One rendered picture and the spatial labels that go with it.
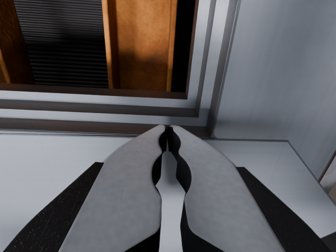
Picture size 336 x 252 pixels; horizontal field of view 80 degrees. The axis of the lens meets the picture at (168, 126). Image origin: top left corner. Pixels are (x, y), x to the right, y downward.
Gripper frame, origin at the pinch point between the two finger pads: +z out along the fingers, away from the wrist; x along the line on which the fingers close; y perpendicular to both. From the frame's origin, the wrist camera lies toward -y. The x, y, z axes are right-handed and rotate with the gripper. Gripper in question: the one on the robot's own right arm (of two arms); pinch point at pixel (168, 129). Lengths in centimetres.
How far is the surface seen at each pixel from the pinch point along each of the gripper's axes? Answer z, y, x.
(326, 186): 19.0, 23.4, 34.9
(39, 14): 32.0, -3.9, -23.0
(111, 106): 3.6, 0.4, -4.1
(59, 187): 0.7, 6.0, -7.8
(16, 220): 0.7, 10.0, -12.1
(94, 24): 32.0, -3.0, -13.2
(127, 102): 4.0, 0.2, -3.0
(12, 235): 0.7, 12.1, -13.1
